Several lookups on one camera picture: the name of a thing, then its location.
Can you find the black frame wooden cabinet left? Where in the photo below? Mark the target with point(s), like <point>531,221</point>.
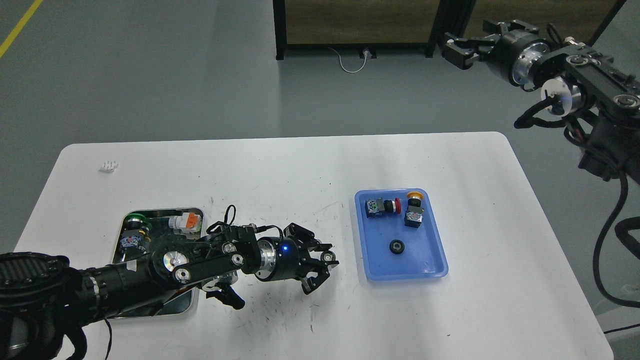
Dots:
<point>358,25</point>

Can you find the blue plastic tray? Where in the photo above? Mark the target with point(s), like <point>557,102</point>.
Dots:
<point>424,256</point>

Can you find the silver metal tray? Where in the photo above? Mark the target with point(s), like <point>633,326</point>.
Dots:
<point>160,234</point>

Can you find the black frame wooden cabinet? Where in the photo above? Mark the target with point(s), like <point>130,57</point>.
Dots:
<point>358,25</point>
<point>584,20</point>

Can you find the black frame wooden cabinet right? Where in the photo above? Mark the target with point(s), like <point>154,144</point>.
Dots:
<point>584,20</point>

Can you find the green push button switch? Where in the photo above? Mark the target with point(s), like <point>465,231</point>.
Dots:
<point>134,237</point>

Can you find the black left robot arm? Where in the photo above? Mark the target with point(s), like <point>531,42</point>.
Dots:
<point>44,300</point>

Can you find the yellow push button switch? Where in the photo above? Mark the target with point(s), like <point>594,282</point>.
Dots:
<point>414,213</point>

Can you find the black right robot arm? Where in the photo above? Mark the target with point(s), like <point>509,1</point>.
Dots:
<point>583,93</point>

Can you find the orange white switch part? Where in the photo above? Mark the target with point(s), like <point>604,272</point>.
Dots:
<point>188,223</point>

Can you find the small white plastic piece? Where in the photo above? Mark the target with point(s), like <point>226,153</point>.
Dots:
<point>109,167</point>

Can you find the black gear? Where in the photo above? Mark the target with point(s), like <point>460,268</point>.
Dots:
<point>328,256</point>
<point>397,247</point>

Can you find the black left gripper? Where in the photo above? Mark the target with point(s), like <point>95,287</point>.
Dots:
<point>287,259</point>

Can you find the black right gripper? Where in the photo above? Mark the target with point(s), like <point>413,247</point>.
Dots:
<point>510,47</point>

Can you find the red push button switch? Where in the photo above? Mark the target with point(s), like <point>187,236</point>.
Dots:
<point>378,207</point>

